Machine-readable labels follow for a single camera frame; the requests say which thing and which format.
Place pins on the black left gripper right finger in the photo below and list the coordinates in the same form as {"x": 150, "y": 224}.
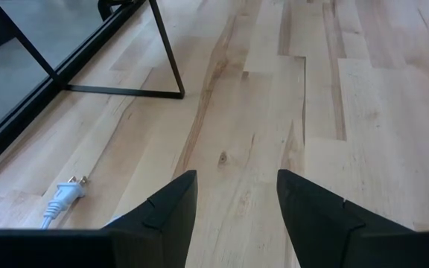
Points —
{"x": 348, "y": 245}

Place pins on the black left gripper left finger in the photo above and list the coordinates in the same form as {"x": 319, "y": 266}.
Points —
{"x": 88, "y": 249}

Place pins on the black aluminium frame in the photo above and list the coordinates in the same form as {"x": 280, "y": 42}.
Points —
{"x": 13, "y": 123}

